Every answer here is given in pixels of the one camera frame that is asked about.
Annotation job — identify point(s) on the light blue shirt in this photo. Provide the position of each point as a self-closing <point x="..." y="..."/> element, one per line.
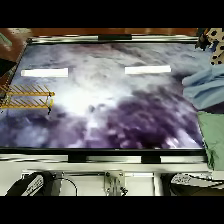
<point x="205" y="86"/>

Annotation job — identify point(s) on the white black-spotted garment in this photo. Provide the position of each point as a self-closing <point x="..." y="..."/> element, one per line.
<point x="216" y="43"/>

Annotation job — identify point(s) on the silver frame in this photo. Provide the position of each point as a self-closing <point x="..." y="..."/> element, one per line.
<point x="100" y="166"/>

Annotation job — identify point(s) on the yellow rack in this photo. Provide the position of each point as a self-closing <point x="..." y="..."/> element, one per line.
<point x="23" y="95"/>

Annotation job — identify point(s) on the green garment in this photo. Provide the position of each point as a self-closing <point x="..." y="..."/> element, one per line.
<point x="213" y="140"/>

